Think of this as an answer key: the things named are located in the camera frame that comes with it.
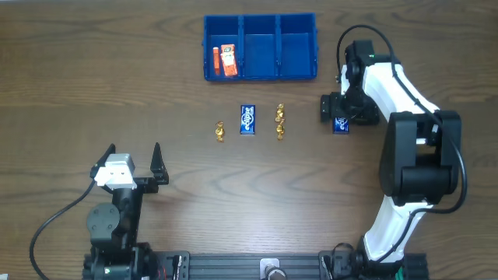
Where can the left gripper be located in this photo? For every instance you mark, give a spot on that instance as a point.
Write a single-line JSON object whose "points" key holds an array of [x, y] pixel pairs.
{"points": [[146, 185]]}

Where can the wide orange candy box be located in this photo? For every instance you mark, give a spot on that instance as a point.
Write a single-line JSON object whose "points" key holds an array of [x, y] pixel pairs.
{"points": [[229, 62]]}

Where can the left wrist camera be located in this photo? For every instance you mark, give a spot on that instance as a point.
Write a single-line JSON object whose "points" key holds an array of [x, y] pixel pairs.
{"points": [[116, 171]]}

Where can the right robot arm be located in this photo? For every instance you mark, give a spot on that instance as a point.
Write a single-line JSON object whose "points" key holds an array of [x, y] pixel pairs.
{"points": [[389, 89]]}

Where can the blue candy pack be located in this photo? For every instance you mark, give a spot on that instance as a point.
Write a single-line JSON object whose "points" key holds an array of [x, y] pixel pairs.
{"points": [[341, 127], [247, 120]]}

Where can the mounting rail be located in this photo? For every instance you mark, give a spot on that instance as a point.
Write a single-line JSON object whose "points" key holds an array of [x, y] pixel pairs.
{"points": [[233, 266]]}

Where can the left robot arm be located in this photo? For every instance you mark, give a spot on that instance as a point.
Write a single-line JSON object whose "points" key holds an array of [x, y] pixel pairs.
{"points": [[124, 218]]}

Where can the slim orange candy box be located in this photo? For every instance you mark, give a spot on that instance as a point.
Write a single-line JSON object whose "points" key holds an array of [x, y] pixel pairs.
{"points": [[216, 62]]}

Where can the gold candy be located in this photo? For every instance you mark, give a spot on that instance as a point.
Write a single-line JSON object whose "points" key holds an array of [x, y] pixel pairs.
{"points": [[280, 131], [280, 111], [219, 131]]}

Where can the blue tray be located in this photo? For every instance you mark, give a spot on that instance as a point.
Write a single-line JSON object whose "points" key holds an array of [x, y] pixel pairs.
{"points": [[258, 58]]}

